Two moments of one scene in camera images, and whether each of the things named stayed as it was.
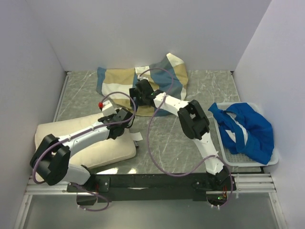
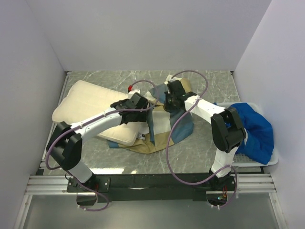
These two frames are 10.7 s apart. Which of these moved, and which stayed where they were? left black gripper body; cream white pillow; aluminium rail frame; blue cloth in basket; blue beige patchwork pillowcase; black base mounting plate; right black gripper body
Moved: left black gripper body; cream white pillow; right black gripper body; blue beige patchwork pillowcase
Stayed: blue cloth in basket; black base mounting plate; aluminium rail frame
